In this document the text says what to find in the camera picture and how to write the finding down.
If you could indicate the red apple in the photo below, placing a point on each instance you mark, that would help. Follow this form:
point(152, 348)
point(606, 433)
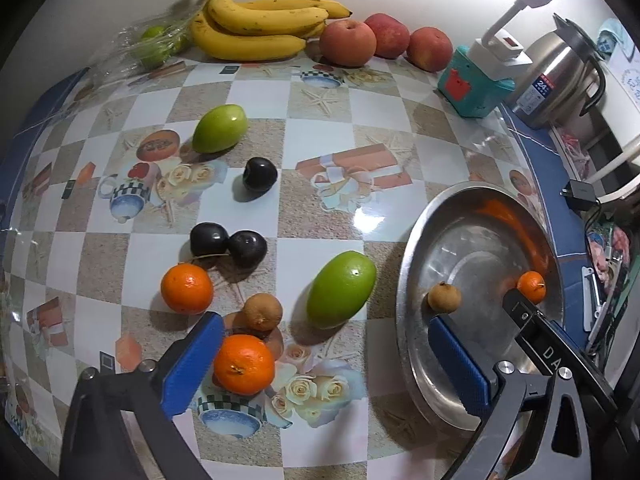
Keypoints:
point(430, 49)
point(347, 42)
point(390, 32)

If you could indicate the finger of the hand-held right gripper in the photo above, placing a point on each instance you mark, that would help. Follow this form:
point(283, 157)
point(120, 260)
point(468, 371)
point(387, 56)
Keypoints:
point(542, 340)

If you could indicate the clear plastic bag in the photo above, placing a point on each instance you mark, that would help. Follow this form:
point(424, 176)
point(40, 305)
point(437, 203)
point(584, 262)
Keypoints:
point(115, 55)

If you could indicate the white plug-in lamp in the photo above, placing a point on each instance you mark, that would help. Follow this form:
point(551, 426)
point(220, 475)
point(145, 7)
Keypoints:
point(505, 47)

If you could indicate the white printed paper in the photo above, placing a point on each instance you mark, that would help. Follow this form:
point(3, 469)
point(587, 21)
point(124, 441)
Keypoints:
point(625, 65)

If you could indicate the checkered printed tablecloth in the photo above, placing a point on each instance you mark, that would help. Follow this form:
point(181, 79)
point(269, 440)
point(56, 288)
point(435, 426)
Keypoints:
point(350, 125)

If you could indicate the yellow banana bunch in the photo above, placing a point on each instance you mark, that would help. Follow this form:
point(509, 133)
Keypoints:
point(255, 22)

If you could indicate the small green fruit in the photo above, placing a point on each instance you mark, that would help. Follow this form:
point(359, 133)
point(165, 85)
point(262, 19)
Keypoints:
point(152, 32)
point(152, 55)

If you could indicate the white pipe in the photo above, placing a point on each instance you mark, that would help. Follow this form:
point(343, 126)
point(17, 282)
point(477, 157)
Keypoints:
point(617, 165)

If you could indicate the stainless steel bowl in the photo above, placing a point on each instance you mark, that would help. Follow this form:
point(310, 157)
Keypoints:
point(470, 240)

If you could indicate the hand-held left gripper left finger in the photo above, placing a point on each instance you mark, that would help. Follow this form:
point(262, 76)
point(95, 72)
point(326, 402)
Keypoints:
point(192, 367)

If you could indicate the dark purple plum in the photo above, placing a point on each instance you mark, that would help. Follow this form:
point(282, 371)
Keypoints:
point(247, 249)
point(209, 239)
point(260, 174)

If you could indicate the green oval fruit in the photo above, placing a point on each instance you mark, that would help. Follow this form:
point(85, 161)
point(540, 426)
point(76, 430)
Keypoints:
point(220, 127)
point(340, 290)

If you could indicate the stainless steel kettle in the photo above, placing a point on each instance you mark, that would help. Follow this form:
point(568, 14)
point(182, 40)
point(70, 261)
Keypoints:
point(560, 65)

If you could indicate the brown longan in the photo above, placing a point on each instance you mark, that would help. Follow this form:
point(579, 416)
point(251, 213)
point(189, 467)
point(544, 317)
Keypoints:
point(443, 297)
point(262, 312)

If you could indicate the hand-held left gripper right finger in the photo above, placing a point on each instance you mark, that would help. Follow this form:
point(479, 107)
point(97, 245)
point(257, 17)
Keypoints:
point(460, 370)

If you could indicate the small orange mandarin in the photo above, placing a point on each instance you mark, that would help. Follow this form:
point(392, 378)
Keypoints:
point(532, 285)

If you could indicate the teal box with red label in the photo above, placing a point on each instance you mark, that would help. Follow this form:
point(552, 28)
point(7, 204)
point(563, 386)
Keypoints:
point(472, 90)

